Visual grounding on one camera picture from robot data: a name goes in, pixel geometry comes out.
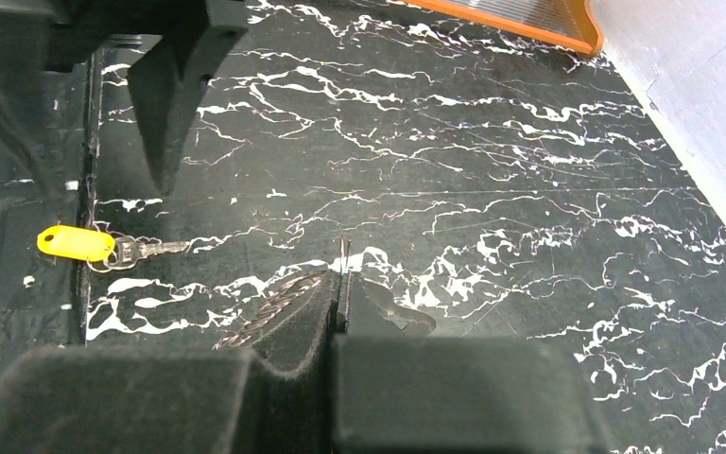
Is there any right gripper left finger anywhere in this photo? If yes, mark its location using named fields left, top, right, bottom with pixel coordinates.
left=0, top=271, right=342, bottom=453

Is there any yellow tagged key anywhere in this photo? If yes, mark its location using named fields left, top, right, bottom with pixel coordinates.
left=36, top=225, right=192, bottom=273

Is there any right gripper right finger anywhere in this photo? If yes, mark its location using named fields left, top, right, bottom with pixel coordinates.
left=331, top=274, right=611, bottom=453

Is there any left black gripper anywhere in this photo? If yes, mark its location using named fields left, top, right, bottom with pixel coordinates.
left=0, top=1, right=249, bottom=205

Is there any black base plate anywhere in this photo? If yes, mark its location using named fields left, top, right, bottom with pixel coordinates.
left=0, top=63, right=97, bottom=375

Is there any orange wooden rack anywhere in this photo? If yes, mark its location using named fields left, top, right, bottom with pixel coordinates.
left=409, top=0, right=604, bottom=58

